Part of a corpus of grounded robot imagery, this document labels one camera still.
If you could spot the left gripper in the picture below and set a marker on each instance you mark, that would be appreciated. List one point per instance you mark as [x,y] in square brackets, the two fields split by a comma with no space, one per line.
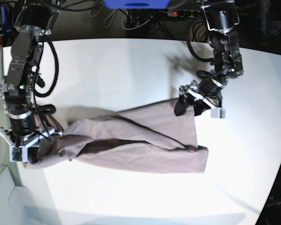
[210,87]

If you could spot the blue box overhead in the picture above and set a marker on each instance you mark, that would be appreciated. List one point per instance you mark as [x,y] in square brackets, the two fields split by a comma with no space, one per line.
[136,4]

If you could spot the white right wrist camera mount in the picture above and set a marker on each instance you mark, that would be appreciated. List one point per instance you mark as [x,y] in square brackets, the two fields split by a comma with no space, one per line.
[20,154]

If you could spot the mauve pink t-shirt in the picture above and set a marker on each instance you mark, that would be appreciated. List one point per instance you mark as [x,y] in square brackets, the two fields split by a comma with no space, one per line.
[146,139]

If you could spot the black power strip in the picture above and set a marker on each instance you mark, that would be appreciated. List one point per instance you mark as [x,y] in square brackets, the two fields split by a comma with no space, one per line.
[182,13]

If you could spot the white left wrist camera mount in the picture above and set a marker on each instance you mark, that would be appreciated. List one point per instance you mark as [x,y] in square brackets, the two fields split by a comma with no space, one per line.
[192,94]

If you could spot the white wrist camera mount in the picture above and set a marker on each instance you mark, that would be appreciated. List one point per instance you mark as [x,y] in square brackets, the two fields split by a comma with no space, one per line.
[20,154]
[192,94]

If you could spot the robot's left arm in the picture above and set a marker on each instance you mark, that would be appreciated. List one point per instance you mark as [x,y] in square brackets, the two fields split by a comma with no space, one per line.
[220,18]

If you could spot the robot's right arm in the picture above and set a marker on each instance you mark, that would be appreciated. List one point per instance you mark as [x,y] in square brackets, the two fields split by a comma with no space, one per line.
[18,88]

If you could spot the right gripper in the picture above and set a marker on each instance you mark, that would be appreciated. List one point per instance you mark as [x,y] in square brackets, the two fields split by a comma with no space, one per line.
[24,125]

